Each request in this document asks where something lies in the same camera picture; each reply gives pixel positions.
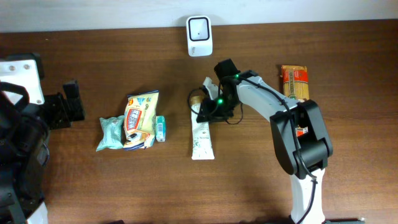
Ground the spaghetti pasta package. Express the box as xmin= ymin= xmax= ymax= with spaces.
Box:
xmin=280 ymin=64 xmax=310 ymax=138

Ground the white barcode scanner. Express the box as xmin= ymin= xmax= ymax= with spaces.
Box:
xmin=186 ymin=16 xmax=213 ymax=57

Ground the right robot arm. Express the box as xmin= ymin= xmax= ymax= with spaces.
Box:
xmin=195 ymin=59 xmax=333 ymax=223

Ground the white bamboo conditioner tube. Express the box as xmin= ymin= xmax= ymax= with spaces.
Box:
xmin=189 ymin=96 xmax=215 ymax=160

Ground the black camera cable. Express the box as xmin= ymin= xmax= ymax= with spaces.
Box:
xmin=187 ymin=76 xmax=318 ymax=224

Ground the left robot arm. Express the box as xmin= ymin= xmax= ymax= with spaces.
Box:
xmin=1 ymin=53 xmax=85 ymax=224

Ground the yellow snack bag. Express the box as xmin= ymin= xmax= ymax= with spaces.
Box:
xmin=123 ymin=90 xmax=159 ymax=151

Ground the teal tissue pack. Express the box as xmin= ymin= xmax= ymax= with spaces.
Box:
xmin=96 ymin=115 xmax=124 ymax=151

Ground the small teal gum pack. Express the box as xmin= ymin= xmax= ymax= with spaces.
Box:
xmin=155 ymin=116 xmax=166 ymax=142

